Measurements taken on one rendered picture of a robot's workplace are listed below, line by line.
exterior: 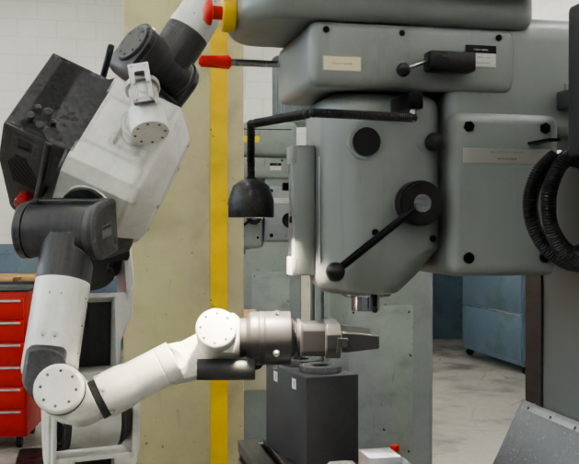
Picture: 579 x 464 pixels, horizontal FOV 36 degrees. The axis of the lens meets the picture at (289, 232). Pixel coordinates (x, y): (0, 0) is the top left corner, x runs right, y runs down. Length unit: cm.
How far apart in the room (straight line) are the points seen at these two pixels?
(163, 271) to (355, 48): 189
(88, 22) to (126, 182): 910
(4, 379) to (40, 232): 448
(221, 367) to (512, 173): 56
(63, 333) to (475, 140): 72
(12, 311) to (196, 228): 291
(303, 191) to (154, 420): 189
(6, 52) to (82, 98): 895
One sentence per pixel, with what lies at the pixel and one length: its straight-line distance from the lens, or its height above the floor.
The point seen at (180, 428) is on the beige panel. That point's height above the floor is 71.
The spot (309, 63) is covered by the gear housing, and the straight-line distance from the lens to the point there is 138.
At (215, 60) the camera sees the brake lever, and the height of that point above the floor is 170.
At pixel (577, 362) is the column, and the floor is 119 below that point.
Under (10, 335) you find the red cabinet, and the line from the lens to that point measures 594.
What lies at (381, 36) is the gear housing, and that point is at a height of 171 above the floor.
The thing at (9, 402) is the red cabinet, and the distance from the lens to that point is 601.
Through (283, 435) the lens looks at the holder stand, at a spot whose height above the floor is 97.
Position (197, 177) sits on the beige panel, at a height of 159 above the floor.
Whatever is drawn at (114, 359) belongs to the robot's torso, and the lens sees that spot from 196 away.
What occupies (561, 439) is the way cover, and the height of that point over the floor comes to 105.
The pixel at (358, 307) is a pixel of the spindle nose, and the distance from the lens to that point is 148.
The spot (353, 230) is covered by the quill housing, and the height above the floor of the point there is 141.
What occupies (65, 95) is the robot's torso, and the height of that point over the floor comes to 166.
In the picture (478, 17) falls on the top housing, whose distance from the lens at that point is 146.
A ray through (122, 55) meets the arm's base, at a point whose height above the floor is 175.
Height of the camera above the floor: 142
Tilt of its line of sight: 1 degrees down
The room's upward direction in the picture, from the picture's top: straight up
